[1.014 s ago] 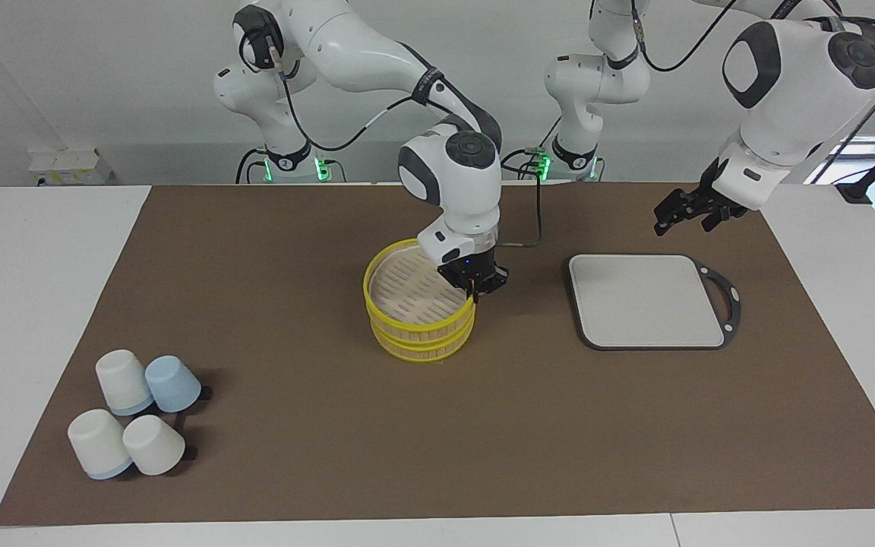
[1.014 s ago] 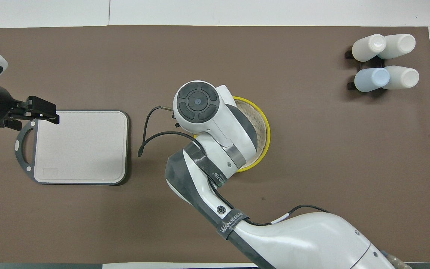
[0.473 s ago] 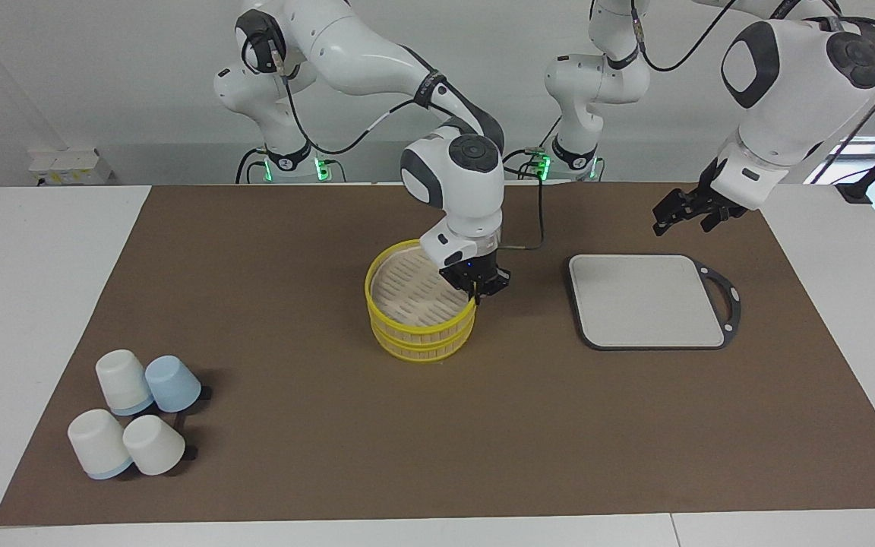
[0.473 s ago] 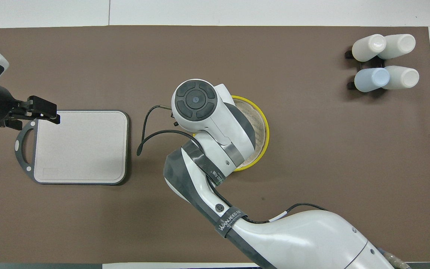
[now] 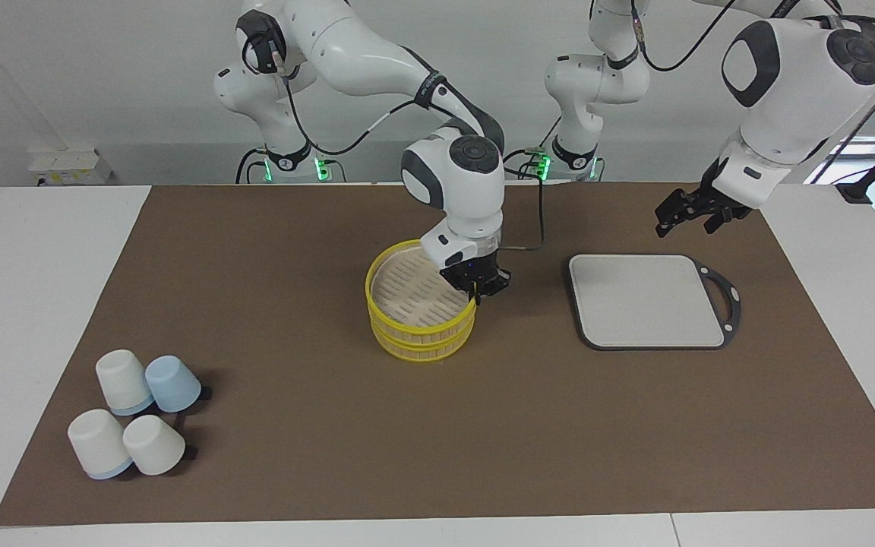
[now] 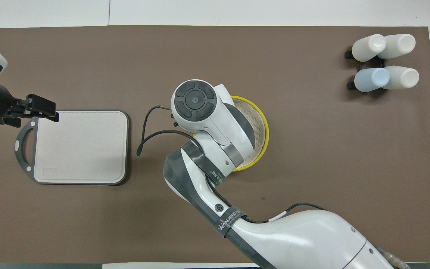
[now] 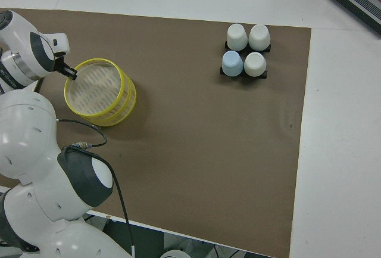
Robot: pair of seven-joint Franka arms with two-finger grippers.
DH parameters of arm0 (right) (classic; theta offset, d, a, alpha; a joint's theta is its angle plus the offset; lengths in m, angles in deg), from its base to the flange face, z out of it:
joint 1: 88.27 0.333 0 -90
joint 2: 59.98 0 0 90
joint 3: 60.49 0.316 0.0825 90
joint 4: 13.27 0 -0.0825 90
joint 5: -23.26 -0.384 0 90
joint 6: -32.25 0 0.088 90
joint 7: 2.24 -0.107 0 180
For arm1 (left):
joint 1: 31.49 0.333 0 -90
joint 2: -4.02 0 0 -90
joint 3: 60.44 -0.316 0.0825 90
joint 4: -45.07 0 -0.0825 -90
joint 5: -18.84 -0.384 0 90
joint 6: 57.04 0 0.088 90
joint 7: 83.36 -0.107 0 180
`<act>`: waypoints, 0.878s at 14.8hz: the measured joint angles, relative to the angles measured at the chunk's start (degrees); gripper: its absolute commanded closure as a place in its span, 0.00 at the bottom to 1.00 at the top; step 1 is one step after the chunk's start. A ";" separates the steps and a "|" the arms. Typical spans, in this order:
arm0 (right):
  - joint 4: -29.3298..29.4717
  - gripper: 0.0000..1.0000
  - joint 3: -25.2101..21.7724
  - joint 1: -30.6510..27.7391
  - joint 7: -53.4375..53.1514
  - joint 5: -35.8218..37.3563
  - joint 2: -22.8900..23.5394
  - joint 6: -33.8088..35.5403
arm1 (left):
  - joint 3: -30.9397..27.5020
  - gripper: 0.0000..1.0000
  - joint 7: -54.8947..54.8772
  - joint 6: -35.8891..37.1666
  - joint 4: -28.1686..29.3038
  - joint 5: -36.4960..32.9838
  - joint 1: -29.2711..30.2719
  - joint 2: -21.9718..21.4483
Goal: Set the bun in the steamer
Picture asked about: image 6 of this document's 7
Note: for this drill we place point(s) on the yellow rimmed woven steamer lid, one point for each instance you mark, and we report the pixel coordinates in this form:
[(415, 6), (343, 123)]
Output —
[(259, 123)]

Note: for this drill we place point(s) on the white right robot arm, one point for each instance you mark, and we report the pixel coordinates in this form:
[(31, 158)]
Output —
[(207, 123)]

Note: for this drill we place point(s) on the white cutting board grey rim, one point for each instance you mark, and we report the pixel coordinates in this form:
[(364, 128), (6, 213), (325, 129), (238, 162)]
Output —
[(88, 157)]

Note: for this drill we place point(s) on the brown table mat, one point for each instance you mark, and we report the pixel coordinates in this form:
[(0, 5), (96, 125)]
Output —
[(312, 168)]

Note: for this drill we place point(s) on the black bottle rack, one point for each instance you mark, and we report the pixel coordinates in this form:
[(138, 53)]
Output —
[(350, 85)]

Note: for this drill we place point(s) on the pale blue plastic bottle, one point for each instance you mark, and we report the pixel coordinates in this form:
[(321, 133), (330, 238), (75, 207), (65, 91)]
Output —
[(370, 80)]

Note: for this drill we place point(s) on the white plastic bottle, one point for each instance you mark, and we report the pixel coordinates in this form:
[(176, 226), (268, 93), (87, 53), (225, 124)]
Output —
[(366, 48), (403, 77), (399, 45)]

